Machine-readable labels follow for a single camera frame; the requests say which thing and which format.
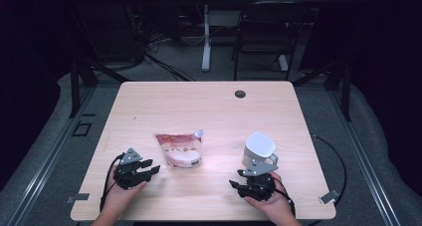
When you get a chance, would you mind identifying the white mug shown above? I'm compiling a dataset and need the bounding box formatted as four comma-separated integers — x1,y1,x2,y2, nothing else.
242,131,280,169

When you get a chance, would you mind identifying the aluminium floor rail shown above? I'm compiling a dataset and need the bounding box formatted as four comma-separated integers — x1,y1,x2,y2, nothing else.
326,90,402,226
6,86,98,226

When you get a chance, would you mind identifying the black folding chair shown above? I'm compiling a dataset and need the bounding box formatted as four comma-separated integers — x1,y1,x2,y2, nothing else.
232,0,315,82

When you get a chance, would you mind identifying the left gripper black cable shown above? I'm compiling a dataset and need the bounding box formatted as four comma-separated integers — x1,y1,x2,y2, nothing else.
99,152,125,214

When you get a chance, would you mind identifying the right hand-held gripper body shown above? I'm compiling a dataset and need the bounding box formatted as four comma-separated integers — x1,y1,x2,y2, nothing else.
238,160,279,202

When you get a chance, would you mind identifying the person's right hand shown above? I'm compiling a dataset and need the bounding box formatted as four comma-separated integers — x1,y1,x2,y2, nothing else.
244,171,295,220

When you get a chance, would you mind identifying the bundle of floor cables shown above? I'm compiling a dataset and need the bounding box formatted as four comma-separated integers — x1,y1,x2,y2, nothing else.
125,6,197,83

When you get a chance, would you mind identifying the person's left hand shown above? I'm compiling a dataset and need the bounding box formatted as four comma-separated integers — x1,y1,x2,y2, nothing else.
104,165,148,216

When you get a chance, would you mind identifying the grey tape piece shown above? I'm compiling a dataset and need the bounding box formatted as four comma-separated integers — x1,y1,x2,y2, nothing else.
65,192,91,205
318,188,341,205

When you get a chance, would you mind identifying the white desk leg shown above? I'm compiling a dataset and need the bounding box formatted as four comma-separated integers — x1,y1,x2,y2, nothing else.
201,4,213,73
278,54,290,72

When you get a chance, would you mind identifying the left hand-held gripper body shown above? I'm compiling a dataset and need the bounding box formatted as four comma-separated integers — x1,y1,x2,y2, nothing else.
113,147,150,190

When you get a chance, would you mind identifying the red white spouted pouch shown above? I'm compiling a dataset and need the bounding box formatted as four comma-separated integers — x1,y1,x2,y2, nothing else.
152,128,205,170

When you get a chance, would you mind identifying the black metal stand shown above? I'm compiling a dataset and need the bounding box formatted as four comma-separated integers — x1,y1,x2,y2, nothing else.
68,53,131,119
292,58,352,122

